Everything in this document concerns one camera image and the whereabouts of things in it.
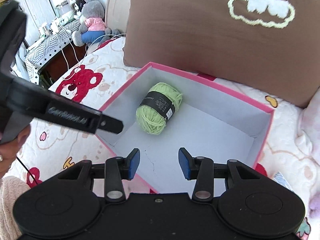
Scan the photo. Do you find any green yarn ball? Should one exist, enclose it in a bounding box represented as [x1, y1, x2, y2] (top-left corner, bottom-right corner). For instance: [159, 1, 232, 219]
[136, 82, 183, 135]

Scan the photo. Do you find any pink fuzzy sleeve forearm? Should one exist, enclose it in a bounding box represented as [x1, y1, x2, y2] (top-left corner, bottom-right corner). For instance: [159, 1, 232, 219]
[0, 176, 30, 240]

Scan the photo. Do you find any person's left hand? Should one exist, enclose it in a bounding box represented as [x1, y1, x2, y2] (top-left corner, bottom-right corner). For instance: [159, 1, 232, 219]
[0, 125, 30, 179]

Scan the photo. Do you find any pink cardboard box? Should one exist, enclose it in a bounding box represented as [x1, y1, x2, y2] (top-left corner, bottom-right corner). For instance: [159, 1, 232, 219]
[96, 62, 273, 193]

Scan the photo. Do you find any patterned bedside table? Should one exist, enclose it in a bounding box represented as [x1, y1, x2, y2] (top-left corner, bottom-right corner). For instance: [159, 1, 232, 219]
[25, 20, 80, 85]

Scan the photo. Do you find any white blue soap box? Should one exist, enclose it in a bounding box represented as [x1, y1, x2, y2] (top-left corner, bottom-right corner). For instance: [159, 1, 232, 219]
[271, 172, 293, 191]

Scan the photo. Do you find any white cartoon bear blanket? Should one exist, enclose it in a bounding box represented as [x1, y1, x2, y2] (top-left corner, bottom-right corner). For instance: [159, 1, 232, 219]
[1, 37, 319, 239]

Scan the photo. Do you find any grey plush rabbit toy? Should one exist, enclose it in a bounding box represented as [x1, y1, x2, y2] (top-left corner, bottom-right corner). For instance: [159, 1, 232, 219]
[72, 0, 112, 47]

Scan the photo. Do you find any black white plush toy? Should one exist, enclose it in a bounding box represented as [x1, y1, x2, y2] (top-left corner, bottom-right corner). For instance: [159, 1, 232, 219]
[71, 0, 86, 19]

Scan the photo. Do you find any pink checkered cartoon pillow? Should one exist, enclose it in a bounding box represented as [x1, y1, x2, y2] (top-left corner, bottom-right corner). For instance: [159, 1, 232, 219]
[295, 89, 320, 159]

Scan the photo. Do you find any beige bed headboard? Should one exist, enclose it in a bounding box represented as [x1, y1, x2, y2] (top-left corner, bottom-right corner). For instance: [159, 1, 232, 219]
[105, 0, 131, 33]

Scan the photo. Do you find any brown embroidered pillow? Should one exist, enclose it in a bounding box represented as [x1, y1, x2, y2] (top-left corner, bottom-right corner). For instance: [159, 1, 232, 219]
[124, 0, 319, 108]

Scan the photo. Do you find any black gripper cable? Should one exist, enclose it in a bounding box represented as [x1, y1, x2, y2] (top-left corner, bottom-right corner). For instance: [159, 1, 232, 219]
[16, 155, 40, 186]

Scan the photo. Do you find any white charging cable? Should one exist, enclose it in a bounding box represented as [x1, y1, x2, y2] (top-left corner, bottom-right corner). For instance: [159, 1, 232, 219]
[56, 22, 126, 81]

